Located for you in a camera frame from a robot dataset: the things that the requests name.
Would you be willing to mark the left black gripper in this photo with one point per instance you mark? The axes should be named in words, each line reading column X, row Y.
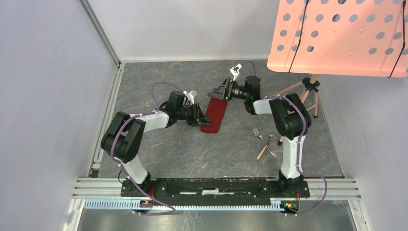
column 198, row 118

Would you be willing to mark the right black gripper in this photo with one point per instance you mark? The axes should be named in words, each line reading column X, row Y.
column 224, row 91

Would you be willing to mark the dark red cloth napkin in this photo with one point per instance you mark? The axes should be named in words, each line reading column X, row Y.
column 215, row 113

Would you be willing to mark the metal fork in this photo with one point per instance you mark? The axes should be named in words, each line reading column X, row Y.
column 258, row 135

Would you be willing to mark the wooden handled spoon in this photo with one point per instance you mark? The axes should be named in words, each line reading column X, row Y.
column 272, row 136

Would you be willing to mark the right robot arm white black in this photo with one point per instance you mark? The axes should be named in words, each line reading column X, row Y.
column 290, row 118

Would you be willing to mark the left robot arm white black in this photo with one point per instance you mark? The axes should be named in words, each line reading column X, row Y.
column 123, row 137

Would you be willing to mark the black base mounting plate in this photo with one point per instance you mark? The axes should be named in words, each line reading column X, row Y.
column 223, row 191

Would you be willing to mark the pink tripod stand legs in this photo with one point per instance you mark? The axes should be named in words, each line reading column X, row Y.
column 311, row 85

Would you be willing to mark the pink perforated stand tray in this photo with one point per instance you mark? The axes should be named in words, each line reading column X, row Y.
column 341, row 37

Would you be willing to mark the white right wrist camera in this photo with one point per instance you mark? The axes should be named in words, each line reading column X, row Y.
column 235, row 71

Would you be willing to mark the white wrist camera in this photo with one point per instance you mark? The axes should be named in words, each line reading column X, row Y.
column 191, row 95
column 235, row 71

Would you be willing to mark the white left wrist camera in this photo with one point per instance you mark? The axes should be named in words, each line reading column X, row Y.
column 191, row 95

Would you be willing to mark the white slotted cable duct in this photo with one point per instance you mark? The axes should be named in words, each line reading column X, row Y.
column 147, row 205

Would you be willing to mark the aluminium frame rail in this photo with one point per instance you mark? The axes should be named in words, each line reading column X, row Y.
column 86, row 5

